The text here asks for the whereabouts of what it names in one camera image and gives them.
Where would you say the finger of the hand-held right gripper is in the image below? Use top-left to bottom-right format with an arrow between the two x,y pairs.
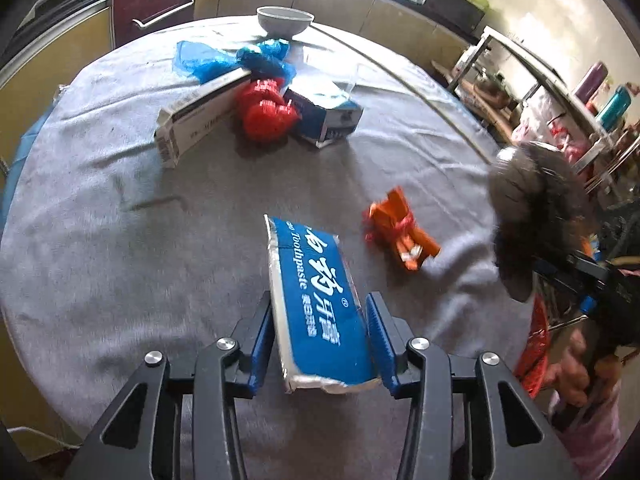
531,252 -> 613,313

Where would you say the person's right hand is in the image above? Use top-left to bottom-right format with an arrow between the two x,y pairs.
554,330 -> 623,408

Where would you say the blue toothpaste box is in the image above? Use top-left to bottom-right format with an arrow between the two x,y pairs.
264,214 -> 383,395

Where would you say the pink plastic bag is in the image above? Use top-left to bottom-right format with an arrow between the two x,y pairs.
510,94 -> 592,163

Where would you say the white bowl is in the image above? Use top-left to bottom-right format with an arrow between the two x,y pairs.
256,6 -> 314,40

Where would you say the long white carton box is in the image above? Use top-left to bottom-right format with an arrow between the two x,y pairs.
154,69 -> 252,168

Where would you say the teal bottle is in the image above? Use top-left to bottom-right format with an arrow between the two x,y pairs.
595,86 -> 632,131

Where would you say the red plastic bag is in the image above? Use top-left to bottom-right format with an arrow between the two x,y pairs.
235,77 -> 303,143

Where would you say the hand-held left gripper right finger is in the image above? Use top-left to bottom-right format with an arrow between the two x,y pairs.
365,291 -> 581,480

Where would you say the purple bottle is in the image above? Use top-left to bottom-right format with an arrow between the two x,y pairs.
573,61 -> 609,104

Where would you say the black microwave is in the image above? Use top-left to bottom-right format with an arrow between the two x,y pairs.
406,0 -> 491,37

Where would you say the dark red oven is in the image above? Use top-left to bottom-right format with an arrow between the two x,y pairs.
111,0 -> 199,49

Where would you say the blue under cloth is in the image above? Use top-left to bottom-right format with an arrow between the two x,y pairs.
12,107 -> 53,171

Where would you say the person's right forearm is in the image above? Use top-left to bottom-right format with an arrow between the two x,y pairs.
547,385 -> 625,480

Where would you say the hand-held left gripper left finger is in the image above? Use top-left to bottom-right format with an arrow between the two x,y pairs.
65,290 -> 275,480

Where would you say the orange crumpled wrapper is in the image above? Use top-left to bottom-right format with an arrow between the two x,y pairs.
363,186 -> 442,272

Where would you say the blue plastic bag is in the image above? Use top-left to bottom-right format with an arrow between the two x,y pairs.
172,38 -> 298,86

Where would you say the metal shelf rack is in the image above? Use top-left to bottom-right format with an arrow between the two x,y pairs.
446,26 -> 640,203

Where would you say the clear plastic container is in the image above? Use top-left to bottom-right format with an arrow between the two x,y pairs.
300,47 -> 362,96

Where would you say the blue and white box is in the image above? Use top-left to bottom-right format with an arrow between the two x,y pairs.
282,82 -> 365,149

